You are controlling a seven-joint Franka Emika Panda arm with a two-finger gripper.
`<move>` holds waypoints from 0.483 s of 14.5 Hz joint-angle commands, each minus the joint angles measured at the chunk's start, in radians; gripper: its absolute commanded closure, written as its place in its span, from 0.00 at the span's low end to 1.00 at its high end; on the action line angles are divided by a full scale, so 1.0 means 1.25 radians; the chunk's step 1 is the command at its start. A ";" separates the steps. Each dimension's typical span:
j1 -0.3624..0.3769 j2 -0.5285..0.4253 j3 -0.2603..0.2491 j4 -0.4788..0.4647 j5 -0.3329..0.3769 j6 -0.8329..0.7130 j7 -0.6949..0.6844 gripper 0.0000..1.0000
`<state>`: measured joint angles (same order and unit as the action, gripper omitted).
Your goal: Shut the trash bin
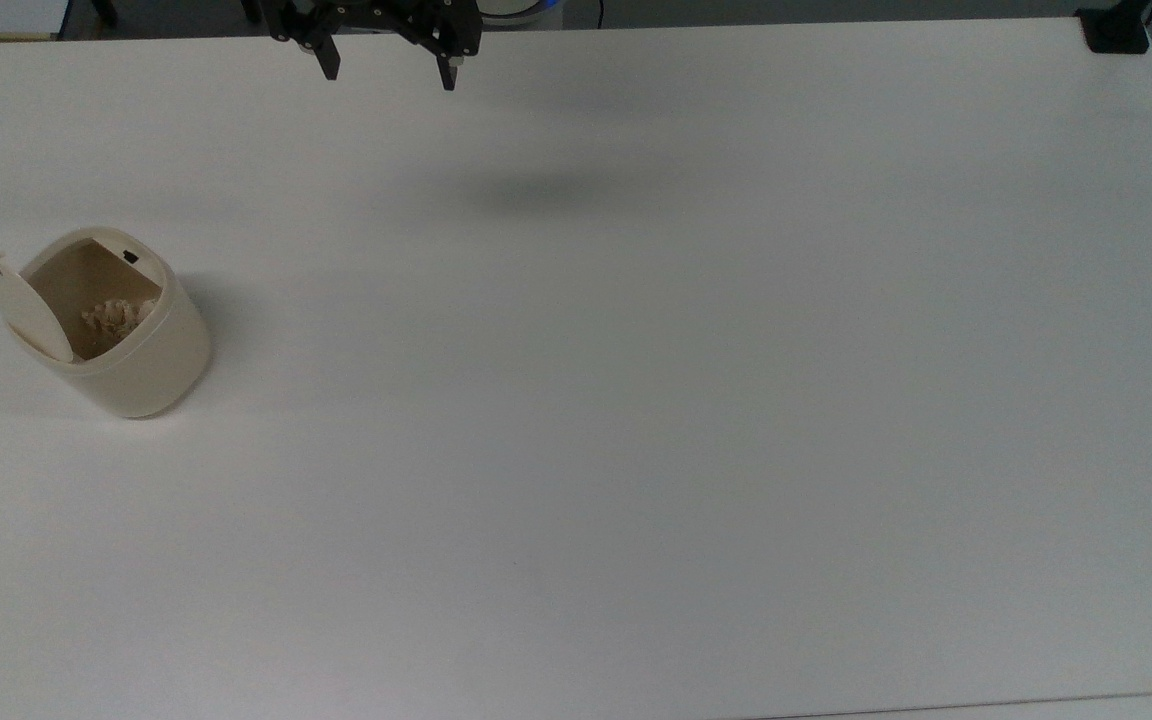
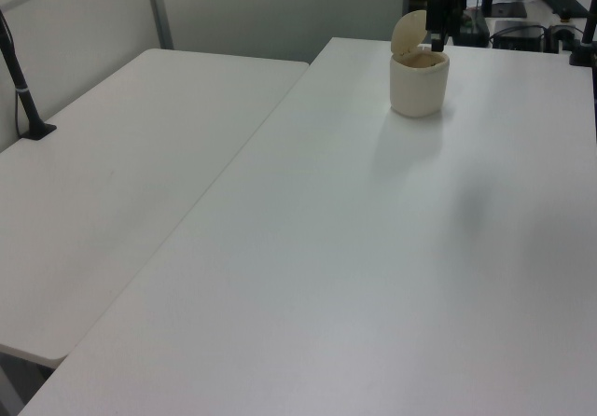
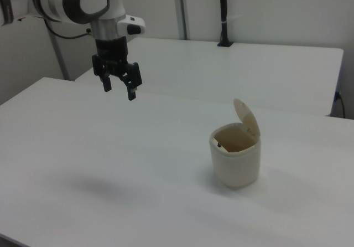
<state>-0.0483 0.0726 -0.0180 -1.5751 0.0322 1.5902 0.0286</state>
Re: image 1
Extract black table clamp mount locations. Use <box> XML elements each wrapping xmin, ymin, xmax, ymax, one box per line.
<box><xmin>1075</xmin><ymin>0</ymin><xmax>1152</xmax><ymax>55</ymax></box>

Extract cream trash bin lid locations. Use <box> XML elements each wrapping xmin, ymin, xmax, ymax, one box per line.
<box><xmin>0</xmin><ymin>232</ymin><xmax>76</xmax><ymax>364</ymax></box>

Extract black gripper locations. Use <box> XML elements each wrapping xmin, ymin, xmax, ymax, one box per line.
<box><xmin>261</xmin><ymin>0</ymin><xmax>483</xmax><ymax>92</ymax></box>

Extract white adjacent table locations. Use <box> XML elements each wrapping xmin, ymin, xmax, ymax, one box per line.
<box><xmin>756</xmin><ymin>692</ymin><xmax>1152</xmax><ymax>720</ymax></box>

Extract crumpled paper waste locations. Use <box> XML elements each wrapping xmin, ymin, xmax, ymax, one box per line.
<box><xmin>81</xmin><ymin>297</ymin><xmax>158</xmax><ymax>337</ymax></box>

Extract cream plastic trash bin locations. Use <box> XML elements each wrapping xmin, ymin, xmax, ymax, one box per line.
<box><xmin>6</xmin><ymin>227</ymin><xmax>213</xmax><ymax>420</ymax></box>

